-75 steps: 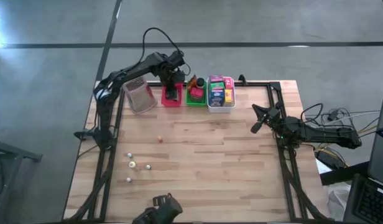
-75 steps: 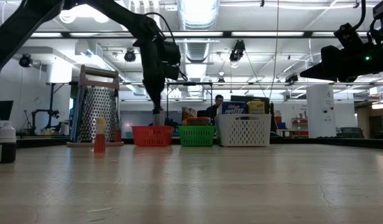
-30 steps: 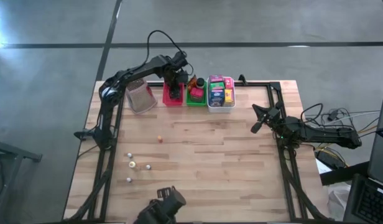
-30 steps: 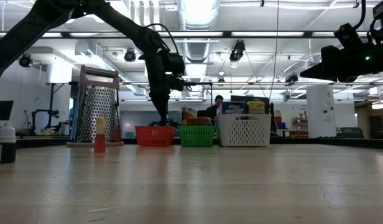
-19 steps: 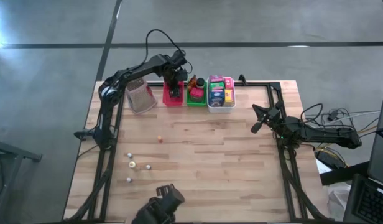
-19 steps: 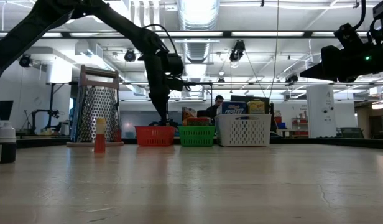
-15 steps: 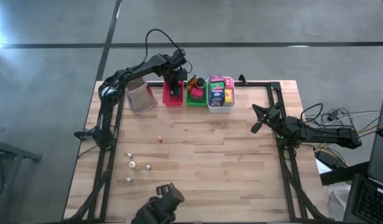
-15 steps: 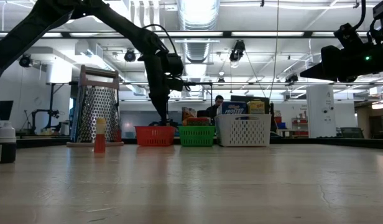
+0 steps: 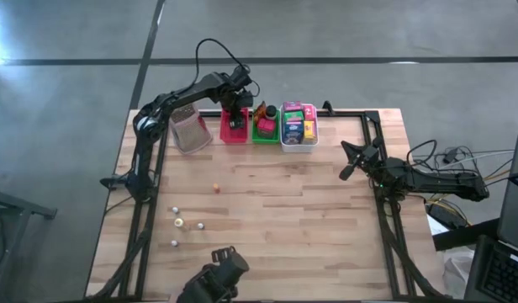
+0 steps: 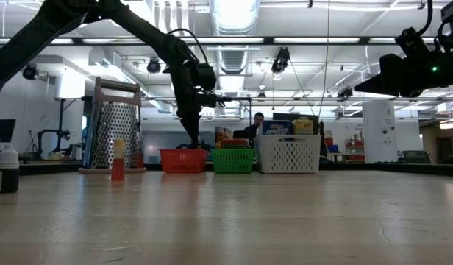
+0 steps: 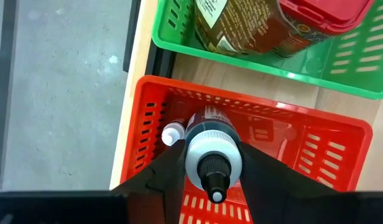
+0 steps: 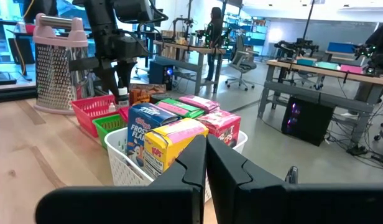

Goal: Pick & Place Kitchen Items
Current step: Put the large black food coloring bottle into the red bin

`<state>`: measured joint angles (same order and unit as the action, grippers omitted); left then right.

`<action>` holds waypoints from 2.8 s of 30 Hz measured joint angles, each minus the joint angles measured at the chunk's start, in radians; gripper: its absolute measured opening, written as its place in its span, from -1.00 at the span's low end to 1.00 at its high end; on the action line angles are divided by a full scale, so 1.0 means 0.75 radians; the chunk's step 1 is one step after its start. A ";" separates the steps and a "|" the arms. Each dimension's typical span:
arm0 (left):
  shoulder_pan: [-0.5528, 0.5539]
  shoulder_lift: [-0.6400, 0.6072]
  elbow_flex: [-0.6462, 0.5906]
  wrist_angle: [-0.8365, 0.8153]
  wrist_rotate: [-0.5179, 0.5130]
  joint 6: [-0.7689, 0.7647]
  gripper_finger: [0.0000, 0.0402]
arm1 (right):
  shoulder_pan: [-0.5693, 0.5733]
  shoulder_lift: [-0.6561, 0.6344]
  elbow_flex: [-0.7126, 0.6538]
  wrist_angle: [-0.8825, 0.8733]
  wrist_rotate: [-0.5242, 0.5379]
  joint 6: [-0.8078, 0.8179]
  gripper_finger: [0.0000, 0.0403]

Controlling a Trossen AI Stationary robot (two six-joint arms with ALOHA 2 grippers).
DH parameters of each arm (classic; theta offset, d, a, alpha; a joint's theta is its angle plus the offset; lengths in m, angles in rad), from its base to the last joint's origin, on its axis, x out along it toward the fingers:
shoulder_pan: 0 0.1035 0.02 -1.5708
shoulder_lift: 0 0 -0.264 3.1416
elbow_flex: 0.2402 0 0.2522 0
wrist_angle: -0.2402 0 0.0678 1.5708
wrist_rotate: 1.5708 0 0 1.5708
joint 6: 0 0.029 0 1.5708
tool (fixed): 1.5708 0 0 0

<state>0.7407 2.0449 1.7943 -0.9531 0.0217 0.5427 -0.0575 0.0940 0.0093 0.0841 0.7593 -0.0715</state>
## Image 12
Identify blue storage shelf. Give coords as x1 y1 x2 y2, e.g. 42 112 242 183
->
224 12 269 47

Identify metal box grater pink handle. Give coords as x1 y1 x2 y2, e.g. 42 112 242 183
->
32 12 96 116

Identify white plastic basket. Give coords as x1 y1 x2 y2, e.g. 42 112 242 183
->
103 126 249 203

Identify yellow Corn Pops cereal box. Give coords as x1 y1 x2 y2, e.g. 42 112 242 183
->
143 117 210 180

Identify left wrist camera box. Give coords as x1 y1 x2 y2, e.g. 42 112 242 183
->
113 0 152 23

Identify black cylinder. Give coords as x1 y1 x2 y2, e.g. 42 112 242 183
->
149 93 172 105

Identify teal plastic basket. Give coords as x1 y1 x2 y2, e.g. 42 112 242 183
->
296 58 317 67
315 61 340 70

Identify blue Frosted Flakes cereal box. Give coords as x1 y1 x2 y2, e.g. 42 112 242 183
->
126 102 182 167

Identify wooden workbench grey legs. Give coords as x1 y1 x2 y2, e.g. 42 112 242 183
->
152 40 226 96

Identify blue computer tower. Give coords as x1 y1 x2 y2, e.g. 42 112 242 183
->
149 59 175 91

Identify black computer tower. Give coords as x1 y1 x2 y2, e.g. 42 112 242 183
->
280 94 335 147

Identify red Froot Loops cereal box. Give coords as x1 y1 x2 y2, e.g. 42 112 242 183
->
196 108 242 149

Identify pink plastic basket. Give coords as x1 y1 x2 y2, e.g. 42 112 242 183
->
339 64 365 75

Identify grey office chair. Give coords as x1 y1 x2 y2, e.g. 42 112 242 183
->
224 33 258 91

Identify long wooden workbench grey frame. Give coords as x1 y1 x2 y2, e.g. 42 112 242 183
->
257 58 383 150

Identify green Apple Jacks cereal box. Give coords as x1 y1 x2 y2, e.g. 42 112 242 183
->
155 98 206 119

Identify black table clamp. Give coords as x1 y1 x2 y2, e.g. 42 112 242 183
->
284 165 300 185

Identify black monitor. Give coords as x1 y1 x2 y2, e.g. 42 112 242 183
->
7 37 35 65

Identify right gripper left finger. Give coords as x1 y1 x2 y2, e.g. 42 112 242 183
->
35 134 208 224

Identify red plastic basket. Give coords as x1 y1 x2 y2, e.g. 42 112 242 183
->
70 94 124 138

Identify purple Raisin Bran cereal box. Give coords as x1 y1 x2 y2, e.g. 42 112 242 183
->
178 94 221 113

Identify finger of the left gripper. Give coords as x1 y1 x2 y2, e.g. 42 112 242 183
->
118 60 137 88
95 67 121 97

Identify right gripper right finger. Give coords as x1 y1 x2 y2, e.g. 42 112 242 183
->
206 134 383 224

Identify taco seasoning mix packet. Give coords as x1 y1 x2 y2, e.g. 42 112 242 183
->
128 83 167 106

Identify green plastic basket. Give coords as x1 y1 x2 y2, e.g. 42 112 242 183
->
91 113 129 150

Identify person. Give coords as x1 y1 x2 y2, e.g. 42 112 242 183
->
364 22 383 72
205 6 225 82

